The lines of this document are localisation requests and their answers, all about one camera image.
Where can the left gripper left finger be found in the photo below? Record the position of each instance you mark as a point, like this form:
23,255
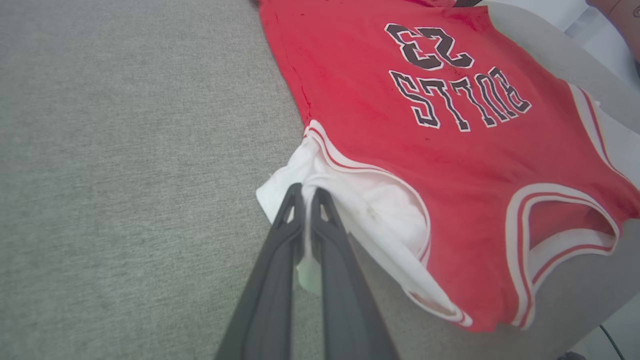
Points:
270,295

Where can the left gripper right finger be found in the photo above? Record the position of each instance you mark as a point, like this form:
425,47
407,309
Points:
345,310

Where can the red and white basketball jersey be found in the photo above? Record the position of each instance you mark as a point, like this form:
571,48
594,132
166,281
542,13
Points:
450,165

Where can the grey fabric sofa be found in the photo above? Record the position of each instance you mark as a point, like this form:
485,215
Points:
125,175

